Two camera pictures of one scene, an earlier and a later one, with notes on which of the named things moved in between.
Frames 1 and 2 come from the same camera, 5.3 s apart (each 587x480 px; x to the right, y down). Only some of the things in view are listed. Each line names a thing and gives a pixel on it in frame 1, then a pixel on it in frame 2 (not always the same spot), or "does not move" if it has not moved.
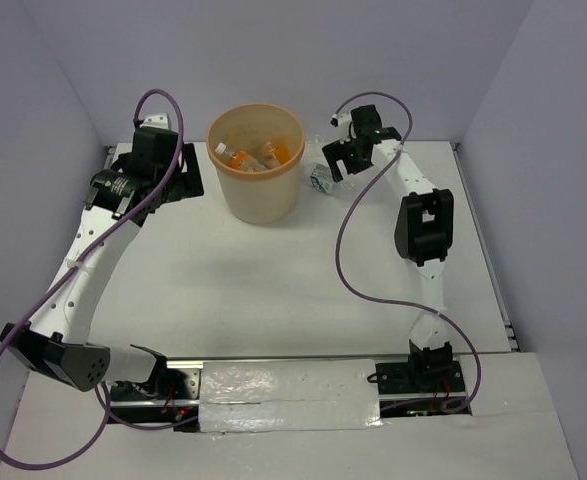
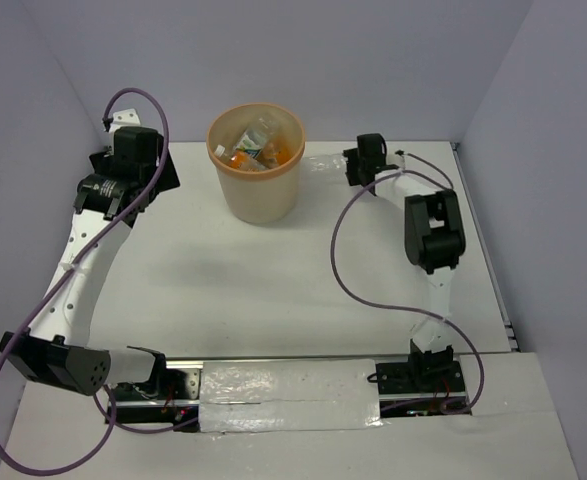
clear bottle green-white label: [321, 178] to [255, 137]
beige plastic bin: [266, 196] does not move
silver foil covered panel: [288, 395] does not move
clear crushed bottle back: [314, 146] to [330, 165]
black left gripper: [189, 183] to [168, 178]
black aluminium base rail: [439, 386] does not move
